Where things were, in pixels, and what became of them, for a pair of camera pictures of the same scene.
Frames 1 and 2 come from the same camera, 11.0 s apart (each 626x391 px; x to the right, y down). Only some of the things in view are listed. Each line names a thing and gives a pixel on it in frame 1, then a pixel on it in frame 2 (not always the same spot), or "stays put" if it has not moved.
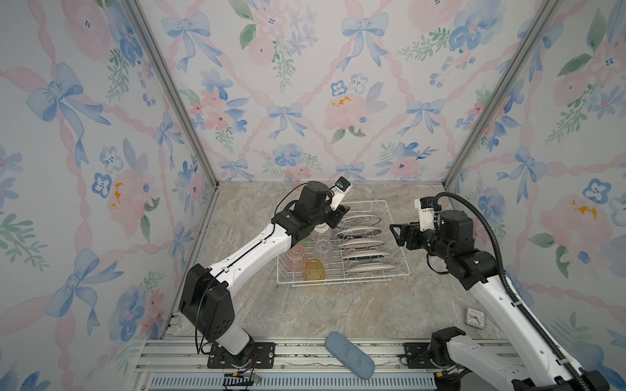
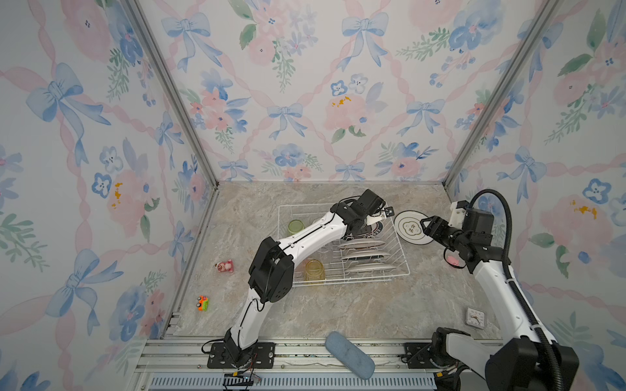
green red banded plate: x=366 y=255 stays put
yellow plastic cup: x=315 y=272 stays put
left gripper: x=337 y=216 to x=367 y=230
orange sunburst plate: x=361 y=244 stays put
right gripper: x=413 y=230 to x=435 y=226
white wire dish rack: x=364 y=246 stays put
